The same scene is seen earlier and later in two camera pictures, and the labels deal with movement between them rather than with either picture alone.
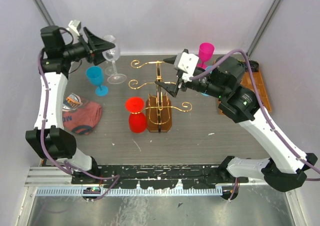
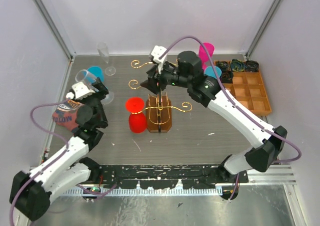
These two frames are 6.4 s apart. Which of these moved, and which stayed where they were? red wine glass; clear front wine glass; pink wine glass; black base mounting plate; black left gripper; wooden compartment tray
Moved: clear front wine glass; black left gripper
Stayed: wooden compartment tray; black base mounting plate; pink wine glass; red wine glass
